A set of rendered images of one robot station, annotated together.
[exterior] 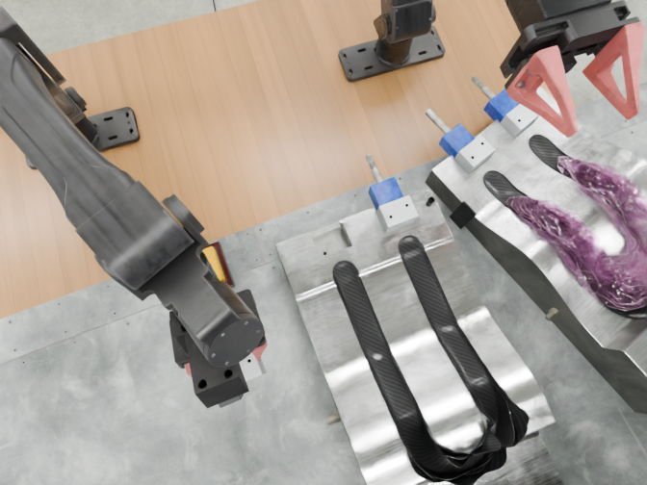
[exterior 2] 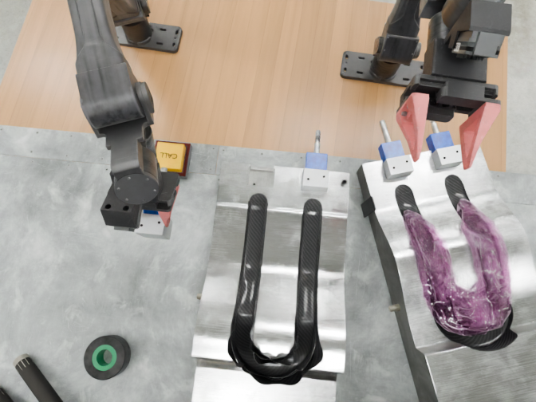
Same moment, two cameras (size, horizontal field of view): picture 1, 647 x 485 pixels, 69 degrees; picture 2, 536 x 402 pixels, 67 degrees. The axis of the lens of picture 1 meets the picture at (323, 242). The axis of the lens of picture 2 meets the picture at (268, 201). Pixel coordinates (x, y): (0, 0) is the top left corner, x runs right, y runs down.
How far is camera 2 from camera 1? 0.18 m
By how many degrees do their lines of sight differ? 8
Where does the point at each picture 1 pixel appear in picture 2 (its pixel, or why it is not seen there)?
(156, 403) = (97, 229)
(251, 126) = (255, 77)
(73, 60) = not seen: outside the picture
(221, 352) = (124, 190)
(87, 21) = not seen: outside the picture
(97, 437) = (52, 231)
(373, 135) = (336, 121)
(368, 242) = (285, 190)
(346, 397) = (213, 283)
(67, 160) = (92, 32)
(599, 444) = not seen: outside the picture
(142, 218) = (116, 85)
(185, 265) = (132, 128)
